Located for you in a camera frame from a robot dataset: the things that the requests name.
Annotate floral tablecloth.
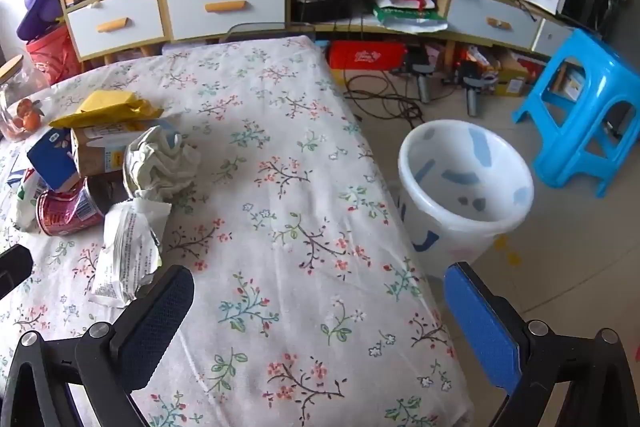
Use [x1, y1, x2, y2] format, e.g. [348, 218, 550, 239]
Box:
[0, 36, 475, 427]

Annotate green printed bag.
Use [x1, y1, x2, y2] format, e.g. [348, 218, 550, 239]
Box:
[372, 3, 449, 28]

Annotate glass jar with wooden lid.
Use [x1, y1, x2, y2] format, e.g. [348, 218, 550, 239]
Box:
[0, 54, 52, 142]

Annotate red tin can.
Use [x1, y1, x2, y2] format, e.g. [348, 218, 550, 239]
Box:
[35, 178, 107, 237]

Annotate black box appliance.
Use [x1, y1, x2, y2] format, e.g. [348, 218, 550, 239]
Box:
[555, 0, 627, 44]

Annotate wide white drawer orange handle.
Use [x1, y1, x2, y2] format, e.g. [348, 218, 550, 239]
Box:
[164, 0, 287, 42]

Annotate dark blue carton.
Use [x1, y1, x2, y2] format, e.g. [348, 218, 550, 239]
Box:
[26, 128, 80, 192]

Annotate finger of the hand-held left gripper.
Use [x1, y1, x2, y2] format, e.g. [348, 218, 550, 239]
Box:
[0, 244, 34, 303]

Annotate white crumpled wrapper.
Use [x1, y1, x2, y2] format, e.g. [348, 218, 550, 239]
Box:
[90, 199, 172, 308]

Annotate cardboard box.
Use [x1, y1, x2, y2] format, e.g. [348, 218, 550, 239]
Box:
[492, 51, 532, 98]

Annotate purple plastic object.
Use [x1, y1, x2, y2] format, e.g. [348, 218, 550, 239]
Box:
[16, 0, 67, 41]

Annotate crumpled white paper ball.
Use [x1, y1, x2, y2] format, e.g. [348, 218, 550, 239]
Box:
[122, 125, 202, 202]

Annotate brown carton with yellow label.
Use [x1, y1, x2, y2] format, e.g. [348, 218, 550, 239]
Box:
[71, 123, 132, 178]

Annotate wooden tv stand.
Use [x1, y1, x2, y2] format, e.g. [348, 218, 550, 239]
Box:
[286, 0, 581, 62]

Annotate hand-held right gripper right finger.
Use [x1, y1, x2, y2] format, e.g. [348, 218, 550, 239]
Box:
[444, 261, 640, 427]

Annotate white bottle with green label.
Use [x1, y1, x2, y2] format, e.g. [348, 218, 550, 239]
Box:
[11, 167, 41, 232]

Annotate narrow white drawer orange handle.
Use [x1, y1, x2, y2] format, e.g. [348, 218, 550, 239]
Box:
[66, 0, 166, 58]

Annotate black floor cables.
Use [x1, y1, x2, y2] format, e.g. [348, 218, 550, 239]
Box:
[342, 69, 428, 128]

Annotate grey drawer with wooden knob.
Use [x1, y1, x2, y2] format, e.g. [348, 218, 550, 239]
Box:
[446, 0, 545, 51]

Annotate black power tool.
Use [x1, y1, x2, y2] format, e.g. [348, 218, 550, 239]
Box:
[402, 51, 437, 104]
[457, 61, 498, 118]

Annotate white plastic trash bin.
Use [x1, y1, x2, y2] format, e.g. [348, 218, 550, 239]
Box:
[397, 119, 535, 279]

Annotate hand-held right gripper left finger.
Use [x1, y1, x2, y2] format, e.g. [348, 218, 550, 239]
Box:
[0, 264, 196, 427]

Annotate blue plastic stool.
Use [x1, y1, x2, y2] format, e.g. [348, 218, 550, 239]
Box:
[511, 28, 640, 198]

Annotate red flat box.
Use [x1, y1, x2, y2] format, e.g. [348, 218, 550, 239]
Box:
[327, 40, 407, 70]

